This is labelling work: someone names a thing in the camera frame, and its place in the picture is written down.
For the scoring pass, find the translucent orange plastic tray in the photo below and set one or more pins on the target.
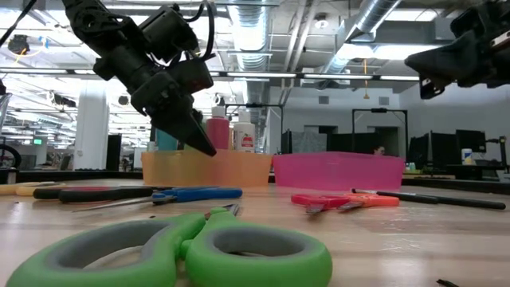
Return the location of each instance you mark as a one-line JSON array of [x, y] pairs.
[[223, 169]]

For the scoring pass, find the pink paint bottle white cap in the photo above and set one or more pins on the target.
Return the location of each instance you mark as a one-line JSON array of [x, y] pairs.
[[218, 131]]

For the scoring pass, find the black and red scissors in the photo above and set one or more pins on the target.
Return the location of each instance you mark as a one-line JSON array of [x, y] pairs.
[[99, 194]]

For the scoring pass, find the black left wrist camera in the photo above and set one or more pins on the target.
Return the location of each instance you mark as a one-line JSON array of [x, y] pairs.
[[167, 32]]

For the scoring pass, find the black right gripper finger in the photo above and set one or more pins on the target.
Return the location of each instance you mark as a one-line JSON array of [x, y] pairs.
[[446, 61]]

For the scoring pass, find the white building pillar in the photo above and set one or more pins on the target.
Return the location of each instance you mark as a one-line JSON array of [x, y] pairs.
[[91, 127]]

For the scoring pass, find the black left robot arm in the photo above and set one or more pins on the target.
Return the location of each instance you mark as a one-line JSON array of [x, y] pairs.
[[91, 20]]

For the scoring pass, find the silver spiral ceiling duct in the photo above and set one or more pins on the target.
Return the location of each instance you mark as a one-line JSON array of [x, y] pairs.
[[370, 16]]

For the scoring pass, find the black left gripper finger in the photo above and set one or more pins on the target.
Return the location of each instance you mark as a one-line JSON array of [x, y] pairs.
[[183, 127]]

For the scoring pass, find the ceiling light strip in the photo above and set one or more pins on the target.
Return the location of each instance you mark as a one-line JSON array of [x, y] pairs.
[[338, 76]]

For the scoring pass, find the person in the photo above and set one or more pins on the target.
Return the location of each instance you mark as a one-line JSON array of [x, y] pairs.
[[378, 150]]

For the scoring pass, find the silver ribbed ceiling duct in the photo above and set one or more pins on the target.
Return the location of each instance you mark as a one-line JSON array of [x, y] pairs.
[[251, 40]]

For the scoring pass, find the teal paint bottle white cap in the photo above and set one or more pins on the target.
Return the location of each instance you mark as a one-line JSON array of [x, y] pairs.
[[161, 143]]

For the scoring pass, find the white paint bottle apple label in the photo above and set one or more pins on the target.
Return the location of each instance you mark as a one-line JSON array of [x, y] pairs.
[[244, 135]]

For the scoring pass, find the translucent pink plastic tray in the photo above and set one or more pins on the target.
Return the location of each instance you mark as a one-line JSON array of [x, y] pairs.
[[338, 171]]

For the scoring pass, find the white container blue label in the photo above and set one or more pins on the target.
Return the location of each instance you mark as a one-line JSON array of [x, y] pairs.
[[467, 156]]

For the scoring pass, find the dark desk monitors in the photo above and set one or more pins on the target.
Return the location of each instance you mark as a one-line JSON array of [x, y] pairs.
[[446, 149]]

